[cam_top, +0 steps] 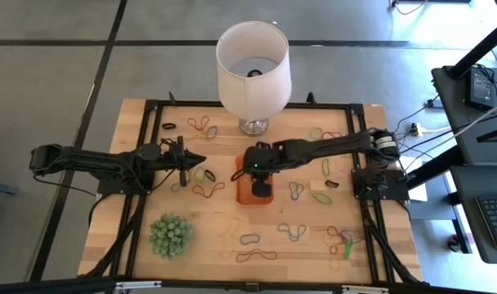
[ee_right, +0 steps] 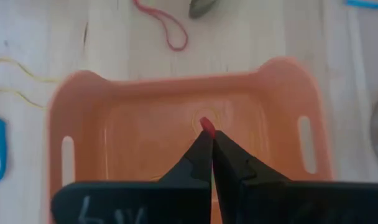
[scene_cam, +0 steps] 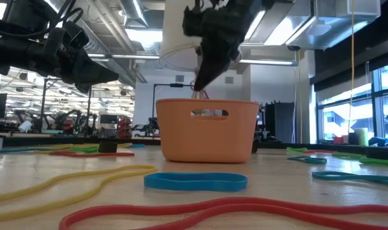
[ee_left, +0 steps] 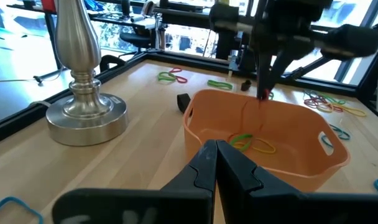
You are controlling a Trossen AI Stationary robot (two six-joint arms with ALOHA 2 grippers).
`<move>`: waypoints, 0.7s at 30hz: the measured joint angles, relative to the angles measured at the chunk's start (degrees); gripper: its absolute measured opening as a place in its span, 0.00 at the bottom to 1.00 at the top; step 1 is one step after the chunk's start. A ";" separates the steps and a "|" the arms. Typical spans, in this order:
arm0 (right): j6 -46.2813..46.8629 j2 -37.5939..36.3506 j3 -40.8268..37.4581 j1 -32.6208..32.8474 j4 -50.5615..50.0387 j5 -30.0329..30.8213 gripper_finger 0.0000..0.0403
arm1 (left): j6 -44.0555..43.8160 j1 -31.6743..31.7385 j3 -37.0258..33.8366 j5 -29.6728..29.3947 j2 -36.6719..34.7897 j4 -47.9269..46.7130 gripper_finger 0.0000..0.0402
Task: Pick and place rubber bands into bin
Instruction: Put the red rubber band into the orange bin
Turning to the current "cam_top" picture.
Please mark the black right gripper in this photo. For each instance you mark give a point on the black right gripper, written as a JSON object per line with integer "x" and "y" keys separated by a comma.
{"x": 258, "y": 161}

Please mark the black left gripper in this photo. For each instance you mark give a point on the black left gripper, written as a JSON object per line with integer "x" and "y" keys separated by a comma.
{"x": 177, "y": 159}

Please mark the green rubber band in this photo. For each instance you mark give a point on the green rubber band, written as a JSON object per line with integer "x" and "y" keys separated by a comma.
{"x": 315, "y": 196}
{"x": 323, "y": 167}
{"x": 348, "y": 251}
{"x": 195, "y": 175}
{"x": 310, "y": 133}

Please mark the yellow rubber band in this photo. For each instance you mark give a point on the yellow rubber band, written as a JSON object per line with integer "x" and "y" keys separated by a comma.
{"x": 334, "y": 258}
{"x": 197, "y": 137}
{"x": 175, "y": 190}

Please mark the wide black rubber band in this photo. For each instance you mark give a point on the wide black rubber band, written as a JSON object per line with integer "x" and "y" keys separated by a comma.
{"x": 163, "y": 126}

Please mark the small red rubber band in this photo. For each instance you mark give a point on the small red rubber band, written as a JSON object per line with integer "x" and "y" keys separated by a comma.
{"x": 330, "y": 249}

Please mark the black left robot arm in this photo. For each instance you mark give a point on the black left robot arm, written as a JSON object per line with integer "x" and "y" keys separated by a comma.
{"x": 89, "y": 161}

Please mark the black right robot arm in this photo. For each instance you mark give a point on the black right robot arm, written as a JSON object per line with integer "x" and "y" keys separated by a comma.
{"x": 334, "y": 145}

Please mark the orange plastic bin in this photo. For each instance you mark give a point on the orange plastic bin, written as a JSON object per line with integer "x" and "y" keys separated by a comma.
{"x": 242, "y": 192}

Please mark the silver table lamp white shade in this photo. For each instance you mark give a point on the silver table lamp white shade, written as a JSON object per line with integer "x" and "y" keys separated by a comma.
{"x": 252, "y": 90}

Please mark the potted green artificial plant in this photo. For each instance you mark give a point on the potted green artificial plant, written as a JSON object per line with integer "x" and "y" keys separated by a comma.
{"x": 171, "y": 236}

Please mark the white power strip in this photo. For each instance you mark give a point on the white power strip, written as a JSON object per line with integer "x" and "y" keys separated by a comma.
{"x": 415, "y": 129}

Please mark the white paper sheet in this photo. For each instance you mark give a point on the white paper sheet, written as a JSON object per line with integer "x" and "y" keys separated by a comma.
{"x": 420, "y": 195}

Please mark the black desk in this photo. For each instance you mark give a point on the black desk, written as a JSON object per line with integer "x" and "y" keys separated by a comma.
{"x": 469, "y": 228}
{"x": 453, "y": 106}

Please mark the red black floor object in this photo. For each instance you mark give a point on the red black floor object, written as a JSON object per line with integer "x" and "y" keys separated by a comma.
{"x": 453, "y": 243}

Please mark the black power adapter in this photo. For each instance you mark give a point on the black power adapter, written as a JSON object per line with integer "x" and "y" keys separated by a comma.
{"x": 479, "y": 87}

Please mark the black laptop keyboard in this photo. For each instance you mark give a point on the black laptop keyboard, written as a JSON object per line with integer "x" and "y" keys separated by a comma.
{"x": 495, "y": 216}

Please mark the black diagonal pole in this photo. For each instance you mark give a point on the black diagonal pole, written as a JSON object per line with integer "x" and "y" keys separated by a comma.
{"x": 481, "y": 47}

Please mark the silver aluminium bracket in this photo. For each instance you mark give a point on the silver aluminium bracket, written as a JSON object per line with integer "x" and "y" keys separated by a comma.
{"x": 365, "y": 290}
{"x": 138, "y": 285}

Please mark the black wall plug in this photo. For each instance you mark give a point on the black wall plug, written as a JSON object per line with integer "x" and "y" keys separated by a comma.
{"x": 434, "y": 103}

